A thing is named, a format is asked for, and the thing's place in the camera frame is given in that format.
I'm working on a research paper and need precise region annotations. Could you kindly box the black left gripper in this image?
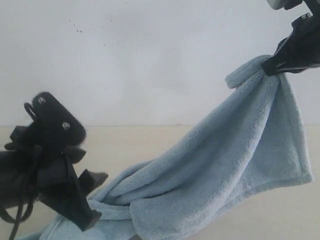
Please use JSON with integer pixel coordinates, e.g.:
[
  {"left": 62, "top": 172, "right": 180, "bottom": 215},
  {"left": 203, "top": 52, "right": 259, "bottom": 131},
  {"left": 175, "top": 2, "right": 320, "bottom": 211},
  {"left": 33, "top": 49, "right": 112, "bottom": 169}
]
[{"left": 4, "top": 124, "right": 109, "bottom": 232}]

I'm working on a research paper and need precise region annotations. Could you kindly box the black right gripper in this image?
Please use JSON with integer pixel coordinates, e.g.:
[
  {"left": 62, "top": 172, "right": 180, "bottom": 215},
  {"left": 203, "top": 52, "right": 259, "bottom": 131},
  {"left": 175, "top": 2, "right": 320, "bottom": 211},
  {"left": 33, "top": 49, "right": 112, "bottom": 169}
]
[{"left": 261, "top": 0, "right": 320, "bottom": 76}]

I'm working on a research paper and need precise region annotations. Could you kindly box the light blue terry towel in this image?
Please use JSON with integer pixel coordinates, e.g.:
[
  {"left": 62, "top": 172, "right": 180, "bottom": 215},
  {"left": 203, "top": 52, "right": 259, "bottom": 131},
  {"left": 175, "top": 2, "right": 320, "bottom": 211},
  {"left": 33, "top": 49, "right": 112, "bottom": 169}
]
[{"left": 25, "top": 55, "right": 313, "bottom": 240}]

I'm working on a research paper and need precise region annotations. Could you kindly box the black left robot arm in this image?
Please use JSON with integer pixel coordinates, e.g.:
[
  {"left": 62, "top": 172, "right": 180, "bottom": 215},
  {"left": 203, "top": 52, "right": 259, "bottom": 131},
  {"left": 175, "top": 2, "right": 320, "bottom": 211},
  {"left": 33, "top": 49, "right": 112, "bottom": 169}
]
[{"left": 0, "top": 125, "right": 108, "bottom": 232}]

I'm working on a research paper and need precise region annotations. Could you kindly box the black left camera cable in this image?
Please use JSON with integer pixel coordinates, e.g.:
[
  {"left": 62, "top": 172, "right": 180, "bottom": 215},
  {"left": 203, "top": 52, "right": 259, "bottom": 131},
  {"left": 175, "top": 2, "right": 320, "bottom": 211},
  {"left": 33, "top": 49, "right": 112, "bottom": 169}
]
[{"left": 0, "top": 102, "right": 76, "bottom": 240}]

